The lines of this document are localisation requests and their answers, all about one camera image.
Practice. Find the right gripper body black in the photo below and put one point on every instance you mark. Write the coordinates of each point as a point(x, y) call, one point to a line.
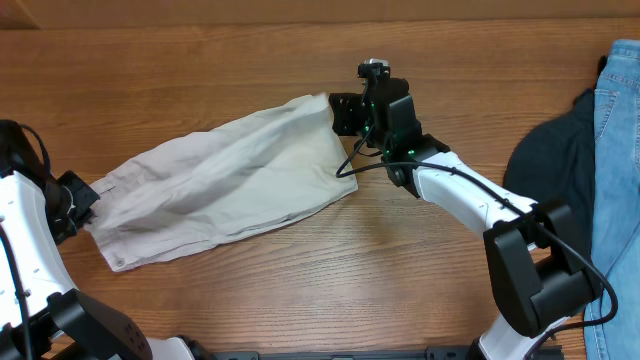
point(347, 113)

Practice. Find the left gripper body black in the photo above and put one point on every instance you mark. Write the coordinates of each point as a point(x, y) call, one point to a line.
point(71, 202)

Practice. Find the beige shorts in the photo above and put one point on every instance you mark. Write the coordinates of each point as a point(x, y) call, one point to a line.
point(250, 176)

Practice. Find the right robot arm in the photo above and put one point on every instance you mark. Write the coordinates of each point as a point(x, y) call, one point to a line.
point(540, 273)

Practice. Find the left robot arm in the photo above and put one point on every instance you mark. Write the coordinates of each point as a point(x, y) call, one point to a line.
point(39, 300)

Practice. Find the dark navy shirt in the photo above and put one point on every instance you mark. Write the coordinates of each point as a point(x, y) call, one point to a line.
point(561, 158)

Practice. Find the blue denim jeans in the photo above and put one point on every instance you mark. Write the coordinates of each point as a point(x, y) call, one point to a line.
point(615, 236)

